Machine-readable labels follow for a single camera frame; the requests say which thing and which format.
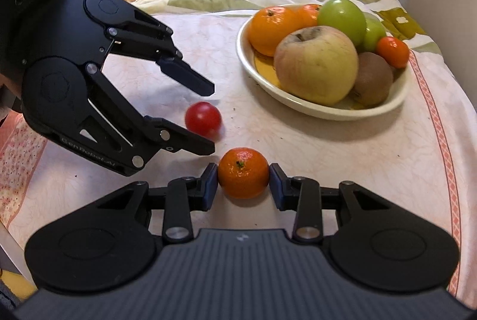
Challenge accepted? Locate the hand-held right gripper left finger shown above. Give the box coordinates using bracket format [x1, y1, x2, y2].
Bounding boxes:
[86, 163, 219, 244]

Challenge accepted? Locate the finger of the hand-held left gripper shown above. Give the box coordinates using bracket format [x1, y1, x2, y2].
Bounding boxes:
[89, 67, 217, 168]
[107, 4, 216, 97]

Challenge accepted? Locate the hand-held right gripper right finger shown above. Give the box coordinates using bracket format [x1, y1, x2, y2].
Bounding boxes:
[269, 163, 401, 244]

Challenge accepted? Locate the small red fruit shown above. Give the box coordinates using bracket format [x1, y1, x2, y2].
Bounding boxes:
[185, 102, 223, 139]

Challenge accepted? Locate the small mandarin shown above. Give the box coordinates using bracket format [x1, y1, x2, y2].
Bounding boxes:
[298, 4, 323, 28]
[218, 148, 270, 199]
[376, 37, 410, 69]

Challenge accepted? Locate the cream oval bowl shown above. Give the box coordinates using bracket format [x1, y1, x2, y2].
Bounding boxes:
[236, 18, 411, 121]

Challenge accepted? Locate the large orange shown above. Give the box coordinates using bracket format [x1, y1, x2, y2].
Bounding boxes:
[248, 6, 310, 57]

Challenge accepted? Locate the large yellow-red apple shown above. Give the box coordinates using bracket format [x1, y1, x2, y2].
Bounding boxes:
[274, 25, 359, 105]

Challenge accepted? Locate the brown kiwi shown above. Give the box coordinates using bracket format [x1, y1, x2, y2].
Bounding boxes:
[352, 52, 394, 108]

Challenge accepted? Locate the green apple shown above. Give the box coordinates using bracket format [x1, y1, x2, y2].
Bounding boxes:
[318, 0, 368, 48]

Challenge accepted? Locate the small green fruit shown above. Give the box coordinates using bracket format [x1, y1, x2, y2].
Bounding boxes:
[360, 12, 388, 53]

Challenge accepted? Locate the yellow object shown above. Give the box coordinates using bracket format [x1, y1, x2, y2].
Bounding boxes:
[0, 268, 36, 300]

